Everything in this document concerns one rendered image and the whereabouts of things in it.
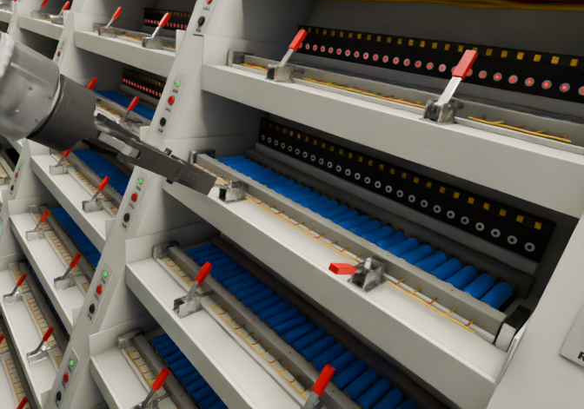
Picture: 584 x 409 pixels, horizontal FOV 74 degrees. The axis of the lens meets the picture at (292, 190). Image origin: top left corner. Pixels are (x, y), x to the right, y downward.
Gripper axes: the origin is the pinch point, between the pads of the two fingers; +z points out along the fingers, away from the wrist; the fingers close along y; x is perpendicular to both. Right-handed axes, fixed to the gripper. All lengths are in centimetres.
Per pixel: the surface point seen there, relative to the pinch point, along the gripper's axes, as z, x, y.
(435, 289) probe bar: 10.8, 2.8, 33.5
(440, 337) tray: 8.1, -1.1, 36.6
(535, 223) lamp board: 19.4, 15.4, 37.6
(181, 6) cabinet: 20, 40, -72
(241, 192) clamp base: 9.5, 1.2, 0.8
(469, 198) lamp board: 19.3, 15.5, 29.4
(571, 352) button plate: 5.8, 3.7, 45.9
